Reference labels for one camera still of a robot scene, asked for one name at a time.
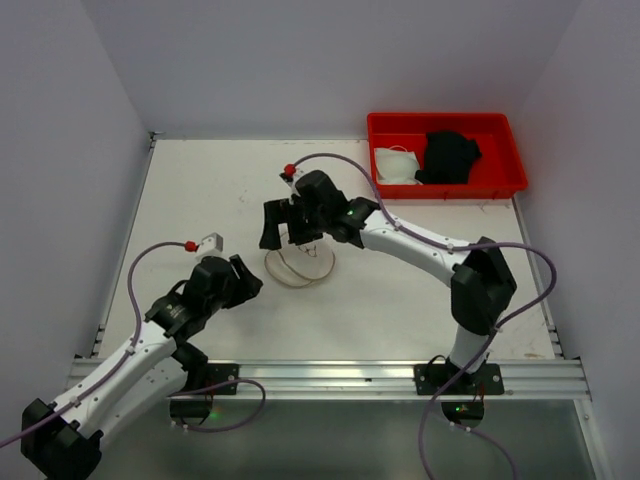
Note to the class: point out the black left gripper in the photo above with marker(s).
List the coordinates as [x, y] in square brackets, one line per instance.
[240, 280]

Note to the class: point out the white bra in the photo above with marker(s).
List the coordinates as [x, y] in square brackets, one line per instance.
[396, 165]

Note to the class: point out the white mesh laundry bag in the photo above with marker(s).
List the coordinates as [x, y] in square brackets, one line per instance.
[300, 266]

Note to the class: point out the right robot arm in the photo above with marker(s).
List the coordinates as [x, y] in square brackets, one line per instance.
[480, 281]

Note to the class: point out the aluminium mounting rail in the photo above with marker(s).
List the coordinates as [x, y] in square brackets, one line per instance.
[326, 380]

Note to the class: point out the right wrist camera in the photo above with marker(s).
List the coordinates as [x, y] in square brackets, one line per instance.
[291, 174]

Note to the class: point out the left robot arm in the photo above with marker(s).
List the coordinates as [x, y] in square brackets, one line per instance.
[64, 438]

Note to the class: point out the red plastic tray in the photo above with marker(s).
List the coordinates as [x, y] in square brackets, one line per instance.
[499, 174]

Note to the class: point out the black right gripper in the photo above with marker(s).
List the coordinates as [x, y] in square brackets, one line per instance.
[292, 220]

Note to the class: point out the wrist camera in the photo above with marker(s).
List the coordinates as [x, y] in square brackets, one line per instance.
[291, 174]
[210, 246]

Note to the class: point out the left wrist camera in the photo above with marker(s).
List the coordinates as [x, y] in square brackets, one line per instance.
[210, 246]

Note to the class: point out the black bra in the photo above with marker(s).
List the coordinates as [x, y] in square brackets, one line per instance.
[448, 158]

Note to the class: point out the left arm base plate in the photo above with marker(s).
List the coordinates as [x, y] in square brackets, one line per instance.
[202, 408]

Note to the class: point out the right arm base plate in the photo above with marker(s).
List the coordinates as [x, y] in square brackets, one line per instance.
[455, 385]

